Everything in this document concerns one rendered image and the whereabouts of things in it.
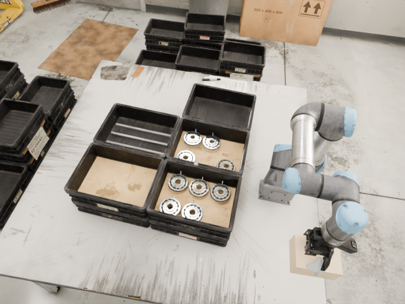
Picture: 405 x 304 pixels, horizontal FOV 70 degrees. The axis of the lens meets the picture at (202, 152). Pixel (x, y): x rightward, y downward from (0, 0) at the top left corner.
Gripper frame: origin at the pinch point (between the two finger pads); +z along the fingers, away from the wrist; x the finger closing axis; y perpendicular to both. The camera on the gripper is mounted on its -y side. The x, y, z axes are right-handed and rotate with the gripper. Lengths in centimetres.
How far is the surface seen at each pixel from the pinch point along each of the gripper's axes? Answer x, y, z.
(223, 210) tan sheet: -24.7, 33.2, 26.8
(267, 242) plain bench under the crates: -17.3, 8.4, 39.9
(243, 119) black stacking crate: -88, 27, 27
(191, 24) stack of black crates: -242, 86, 60
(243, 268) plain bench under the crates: -2.6, 19.8, 39.8
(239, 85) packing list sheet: -133, 31, 40
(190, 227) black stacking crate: -13, 48, 24
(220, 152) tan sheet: -59, 39, 27
